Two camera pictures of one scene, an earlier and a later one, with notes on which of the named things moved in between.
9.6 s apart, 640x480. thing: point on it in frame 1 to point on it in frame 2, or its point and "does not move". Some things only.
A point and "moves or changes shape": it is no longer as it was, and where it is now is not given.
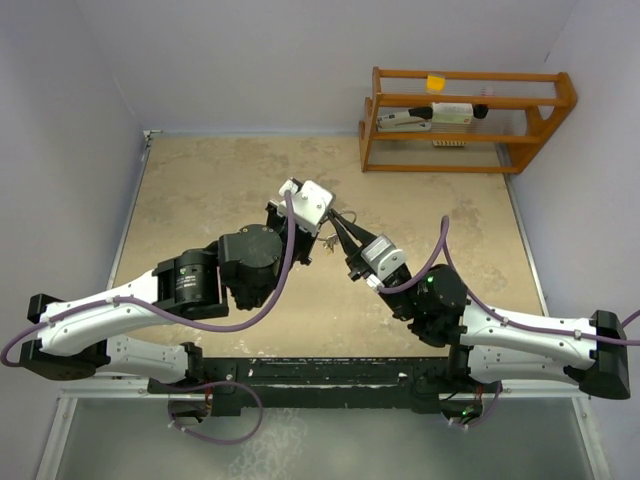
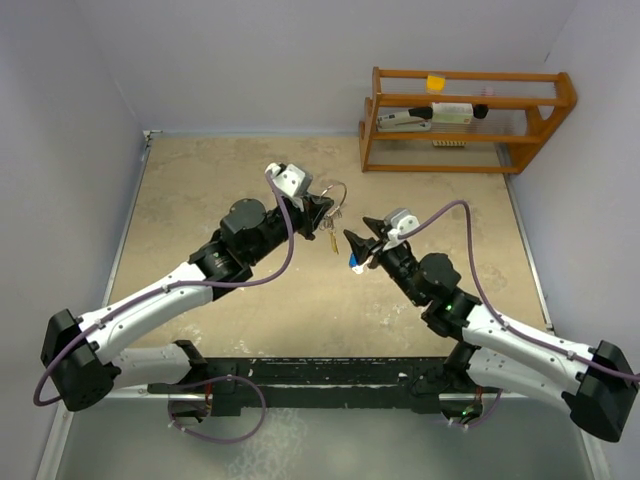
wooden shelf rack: [538, 124] does not move
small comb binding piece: [447, 143] does not move
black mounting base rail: [317, 383] does not move
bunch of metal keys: [331, 241] moves or changes shape
